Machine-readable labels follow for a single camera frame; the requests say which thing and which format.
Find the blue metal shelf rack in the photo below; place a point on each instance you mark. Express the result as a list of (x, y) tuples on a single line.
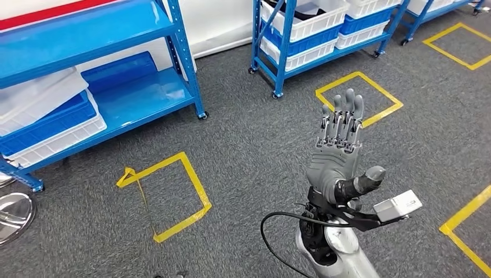
[(115, 30)]

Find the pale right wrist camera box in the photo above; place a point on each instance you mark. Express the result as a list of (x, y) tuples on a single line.
[(397, 207)]

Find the yellow floor tape square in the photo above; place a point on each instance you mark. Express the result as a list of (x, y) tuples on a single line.
[(456, 57), (460, 216)]

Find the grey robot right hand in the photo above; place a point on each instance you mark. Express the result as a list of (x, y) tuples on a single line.
[(332, 169)]

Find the chrome stanchion with chrome base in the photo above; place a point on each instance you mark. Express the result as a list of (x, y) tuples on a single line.
[(13, 216)]

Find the large white plastic bin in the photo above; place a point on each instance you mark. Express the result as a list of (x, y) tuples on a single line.
[(318, 25)]

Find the yellow floor tape mark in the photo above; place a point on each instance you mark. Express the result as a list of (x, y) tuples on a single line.
[(195, 188)]

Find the blue wheeled cart frame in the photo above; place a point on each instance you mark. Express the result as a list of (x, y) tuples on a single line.
[(284, 57), (416, 23)]

